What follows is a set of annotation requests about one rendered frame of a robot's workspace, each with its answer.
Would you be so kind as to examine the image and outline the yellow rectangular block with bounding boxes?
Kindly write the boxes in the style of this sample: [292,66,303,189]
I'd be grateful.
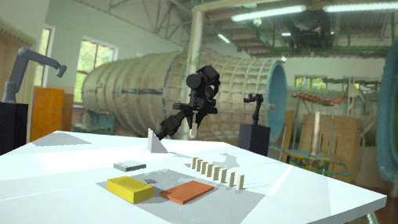
[107,175,154,204]

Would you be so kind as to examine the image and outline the orange flat square tile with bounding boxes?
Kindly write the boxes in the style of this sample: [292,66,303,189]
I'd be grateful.
[159,181,214,204]

